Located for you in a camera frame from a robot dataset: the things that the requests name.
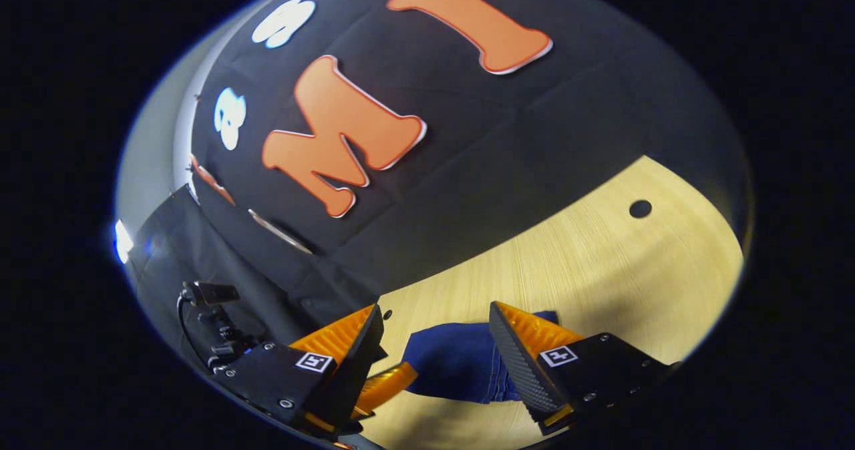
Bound blue denim jeans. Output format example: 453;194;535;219
401;310;560;405

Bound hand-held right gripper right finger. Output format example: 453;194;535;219
489;300;677;436

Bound bright ceiling light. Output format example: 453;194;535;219
114;220;134;265

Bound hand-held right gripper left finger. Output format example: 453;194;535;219
214;304;388;439

